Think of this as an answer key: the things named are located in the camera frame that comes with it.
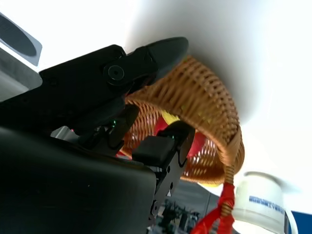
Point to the grey round cup holder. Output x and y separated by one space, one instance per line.
17 41

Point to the red apple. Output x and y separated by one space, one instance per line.
198 145

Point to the white lidded ceramic mug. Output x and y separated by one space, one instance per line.
260 197

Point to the small yellow-green pear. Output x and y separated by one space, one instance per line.
170 116

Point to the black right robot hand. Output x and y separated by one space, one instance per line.
61 146

